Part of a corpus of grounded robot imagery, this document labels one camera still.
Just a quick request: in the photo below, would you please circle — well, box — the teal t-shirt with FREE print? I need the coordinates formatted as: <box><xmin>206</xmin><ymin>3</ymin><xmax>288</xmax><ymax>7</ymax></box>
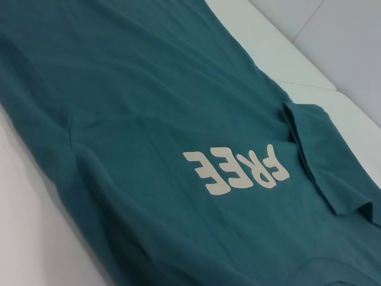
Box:
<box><xmin>0</xmin><ymin>0</ymin><xmax>381</xmax><ymax>286</ymax></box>

